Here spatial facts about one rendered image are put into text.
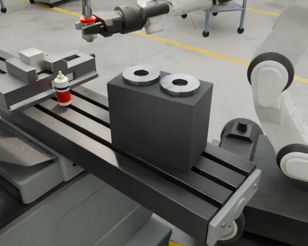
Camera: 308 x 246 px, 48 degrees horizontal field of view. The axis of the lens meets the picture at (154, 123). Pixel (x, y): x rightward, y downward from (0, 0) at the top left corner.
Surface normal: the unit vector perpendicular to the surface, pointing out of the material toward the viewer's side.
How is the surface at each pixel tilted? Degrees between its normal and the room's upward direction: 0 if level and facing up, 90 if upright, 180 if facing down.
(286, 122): 90
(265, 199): 0
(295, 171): 90
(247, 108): 0
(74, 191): 90
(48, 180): 90
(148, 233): 0
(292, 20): 114
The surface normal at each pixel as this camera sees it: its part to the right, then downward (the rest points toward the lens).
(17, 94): 0.75, 0.37
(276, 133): -0.37, 0.52
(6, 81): 0.00, -0.83
